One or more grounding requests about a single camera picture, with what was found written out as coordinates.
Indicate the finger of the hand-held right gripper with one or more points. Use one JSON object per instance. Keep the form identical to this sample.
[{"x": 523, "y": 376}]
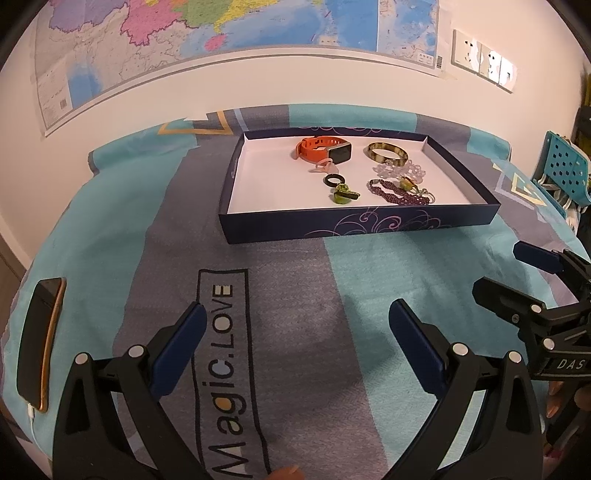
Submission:
[
  {"x": 538, "y": 256},
  {"x": 503, "y": 295}
]

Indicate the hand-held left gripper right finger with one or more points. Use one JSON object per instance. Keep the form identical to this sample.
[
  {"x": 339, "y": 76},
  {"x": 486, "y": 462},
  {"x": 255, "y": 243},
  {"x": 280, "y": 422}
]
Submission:
[{"x": 415, "y": 350}]

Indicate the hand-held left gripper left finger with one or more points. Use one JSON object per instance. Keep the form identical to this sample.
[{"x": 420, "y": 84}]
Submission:
[{"x": 180, "y": 355}]

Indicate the tortoiseshell bangle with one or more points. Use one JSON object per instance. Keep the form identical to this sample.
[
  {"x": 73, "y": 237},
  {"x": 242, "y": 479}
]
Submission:
[{"x": 387, "y": 161}]

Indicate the dark blue box tray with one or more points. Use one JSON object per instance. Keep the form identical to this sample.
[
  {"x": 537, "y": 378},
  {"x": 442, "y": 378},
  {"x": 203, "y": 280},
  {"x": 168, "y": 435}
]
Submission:
[{"x": 277, "y": 184}]

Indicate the clear pink trinket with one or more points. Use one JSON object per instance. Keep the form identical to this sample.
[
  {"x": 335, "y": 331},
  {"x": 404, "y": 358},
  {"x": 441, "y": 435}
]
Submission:
[{"x": 323, "y": 165}]

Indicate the orange smartwatch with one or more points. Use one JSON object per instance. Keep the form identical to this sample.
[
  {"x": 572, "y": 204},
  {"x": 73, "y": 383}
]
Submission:
[{"x": 309, "y": 147}]

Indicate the person's right hand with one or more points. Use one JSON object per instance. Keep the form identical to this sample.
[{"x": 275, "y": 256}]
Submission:
[{"x": 558, "y": 399}]

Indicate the person's left hand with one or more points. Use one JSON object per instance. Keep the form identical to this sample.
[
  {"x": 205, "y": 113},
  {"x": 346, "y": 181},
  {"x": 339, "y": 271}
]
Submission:
[{"x": 284, "y": 474}]

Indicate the blue perforated basket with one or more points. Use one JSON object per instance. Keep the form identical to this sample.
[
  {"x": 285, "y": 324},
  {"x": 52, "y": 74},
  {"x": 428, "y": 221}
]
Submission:
[{"x": 563, "y": 166}]

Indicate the teal and grey printed blanket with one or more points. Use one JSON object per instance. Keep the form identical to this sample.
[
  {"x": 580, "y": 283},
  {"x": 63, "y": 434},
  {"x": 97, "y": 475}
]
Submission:
[{"x": 323, "y": 277}]

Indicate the smartphone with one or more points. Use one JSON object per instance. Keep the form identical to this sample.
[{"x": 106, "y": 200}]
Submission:
[{"x": 39, "y": 341}]

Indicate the white wall socket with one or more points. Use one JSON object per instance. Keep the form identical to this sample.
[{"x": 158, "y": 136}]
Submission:
[
  {"x": 466, "y": 51},
  {"x": 507, "y": 73},
  {"x": 489, "y": 62}
]

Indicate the colourful wall map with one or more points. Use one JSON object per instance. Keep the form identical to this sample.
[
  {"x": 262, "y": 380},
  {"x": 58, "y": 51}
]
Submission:
[{"x": 184, "y": 37}]

